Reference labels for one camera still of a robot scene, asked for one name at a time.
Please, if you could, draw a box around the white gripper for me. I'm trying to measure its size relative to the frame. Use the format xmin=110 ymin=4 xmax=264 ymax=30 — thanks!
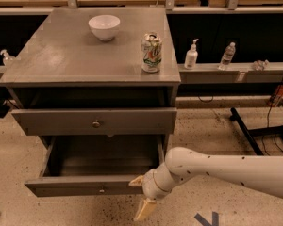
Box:
xmin=128 ymin=163 xmax=176 ymax=221

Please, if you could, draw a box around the grey drawer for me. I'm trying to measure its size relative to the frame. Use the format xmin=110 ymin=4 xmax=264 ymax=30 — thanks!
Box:
xmin=12 ymin=108 xmax=176 ymax=137
xmin=25 ymin=135 xmax=164 ymax=197

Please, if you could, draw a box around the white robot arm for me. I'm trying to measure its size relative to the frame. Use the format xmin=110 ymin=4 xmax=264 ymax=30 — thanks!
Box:
xmin=129 ymin=147 xmax=283 ymax=221

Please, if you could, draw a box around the grey top drawer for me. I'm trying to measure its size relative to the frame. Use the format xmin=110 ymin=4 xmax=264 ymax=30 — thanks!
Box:
xmin=12 ymin=108 xmax=176 ymax=137

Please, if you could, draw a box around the grey drawer cabinet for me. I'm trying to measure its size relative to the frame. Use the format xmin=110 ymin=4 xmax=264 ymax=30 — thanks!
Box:
xmin=0 ymin=7 xmax=182 ymax=149

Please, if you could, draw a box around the white pump lotion bottle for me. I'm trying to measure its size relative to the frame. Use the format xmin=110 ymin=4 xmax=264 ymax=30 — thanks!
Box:
xmin=184 ymin=39 xmax=198 ymax=69

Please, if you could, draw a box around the green white soda can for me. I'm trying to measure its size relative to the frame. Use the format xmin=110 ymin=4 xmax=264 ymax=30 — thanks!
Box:
xmin=141 ymin=32 xmax=162 ymax=73

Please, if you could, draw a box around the black stand base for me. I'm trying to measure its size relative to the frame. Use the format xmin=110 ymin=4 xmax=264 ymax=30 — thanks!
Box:
xmin=230 ymin=107 xmax=283 ymax=155

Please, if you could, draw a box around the clear plastic water bottle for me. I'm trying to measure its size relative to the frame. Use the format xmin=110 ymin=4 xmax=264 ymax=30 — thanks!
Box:
xmin=218 ymin=42 xmax=236 ymax=70

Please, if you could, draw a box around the white ceramic bowl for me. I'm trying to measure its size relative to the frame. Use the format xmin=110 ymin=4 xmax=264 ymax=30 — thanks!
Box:
xmin=88 ymin=15 xmax=121 ymax=41

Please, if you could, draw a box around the orange power strip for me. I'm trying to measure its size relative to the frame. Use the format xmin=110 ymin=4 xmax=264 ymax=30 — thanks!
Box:
xmin=267 ymin=85 xmax=283 ymax=107

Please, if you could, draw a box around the crumpled plastic wrapper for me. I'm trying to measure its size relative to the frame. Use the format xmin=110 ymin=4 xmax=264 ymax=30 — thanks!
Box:
xmin=253 ymin=60 xmax=269 ymax=71

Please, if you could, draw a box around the clear pump sanitizer bottle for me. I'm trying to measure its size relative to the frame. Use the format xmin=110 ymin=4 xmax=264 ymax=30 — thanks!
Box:
xmin=0 ymin=49 xmax=15 ymax=66

